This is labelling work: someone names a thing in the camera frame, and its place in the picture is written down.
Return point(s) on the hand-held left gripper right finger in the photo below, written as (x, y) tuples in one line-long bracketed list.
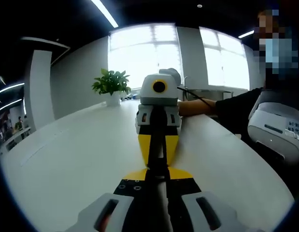
[(202, 210)]

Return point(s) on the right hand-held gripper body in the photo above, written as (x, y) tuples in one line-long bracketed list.
[(149, 96)]

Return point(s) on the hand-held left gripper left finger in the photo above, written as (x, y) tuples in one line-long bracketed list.
[(115, 207)]

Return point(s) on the white plant pot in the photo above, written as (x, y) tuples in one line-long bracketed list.
[(112, 99)]

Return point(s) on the green potted plant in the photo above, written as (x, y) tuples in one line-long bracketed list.
[(112, 82)]

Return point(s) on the short ceiling light strip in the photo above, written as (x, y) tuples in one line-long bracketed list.
[(245, 34), (104, 12)]

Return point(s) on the white worn chest device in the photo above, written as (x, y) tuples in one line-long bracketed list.
[(273, 128)]

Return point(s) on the white square column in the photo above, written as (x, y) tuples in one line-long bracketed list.
[(40, 91)]

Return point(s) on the person's dark clothed torso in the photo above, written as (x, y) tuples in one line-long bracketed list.
[(282, 93)]

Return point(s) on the row of white office desks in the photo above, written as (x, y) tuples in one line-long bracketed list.
[(14, 136)]

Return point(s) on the straight ceiling light strip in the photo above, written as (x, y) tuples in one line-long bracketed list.
[(8, 105), (10, 87)]

